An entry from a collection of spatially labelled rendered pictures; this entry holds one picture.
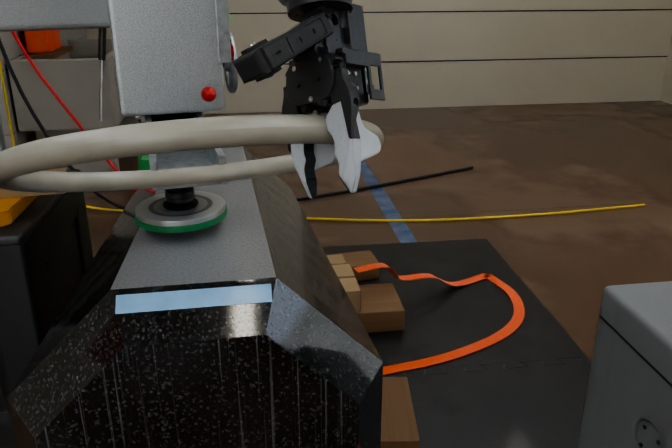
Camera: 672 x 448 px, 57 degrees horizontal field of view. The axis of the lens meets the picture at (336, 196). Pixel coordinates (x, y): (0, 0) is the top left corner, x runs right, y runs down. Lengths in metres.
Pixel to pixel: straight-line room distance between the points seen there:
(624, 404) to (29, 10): 1.74
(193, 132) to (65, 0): 1.44
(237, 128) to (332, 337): 0.82
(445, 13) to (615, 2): 1.87
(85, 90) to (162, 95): 3.04
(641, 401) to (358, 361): 0.55
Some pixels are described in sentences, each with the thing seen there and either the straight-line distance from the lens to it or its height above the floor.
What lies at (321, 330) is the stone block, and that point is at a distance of 1.34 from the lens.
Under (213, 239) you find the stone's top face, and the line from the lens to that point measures 1.49.
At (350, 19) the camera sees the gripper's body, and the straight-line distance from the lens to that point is 0.71.
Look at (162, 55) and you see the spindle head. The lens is 1.37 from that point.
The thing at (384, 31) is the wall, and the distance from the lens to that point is 6.63.
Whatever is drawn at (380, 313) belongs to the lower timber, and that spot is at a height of 0.10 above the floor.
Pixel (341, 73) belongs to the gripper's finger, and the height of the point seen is 1.30.
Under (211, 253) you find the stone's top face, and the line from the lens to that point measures 1.42.
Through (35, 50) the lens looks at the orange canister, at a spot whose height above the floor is 0.88.
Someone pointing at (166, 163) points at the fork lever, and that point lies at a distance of 1.20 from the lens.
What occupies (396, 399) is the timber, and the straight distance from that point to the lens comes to 2.05.
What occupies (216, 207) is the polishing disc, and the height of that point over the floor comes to 0.86.
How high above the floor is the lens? 1.40
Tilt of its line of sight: 20 degrees down
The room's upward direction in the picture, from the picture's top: straight up
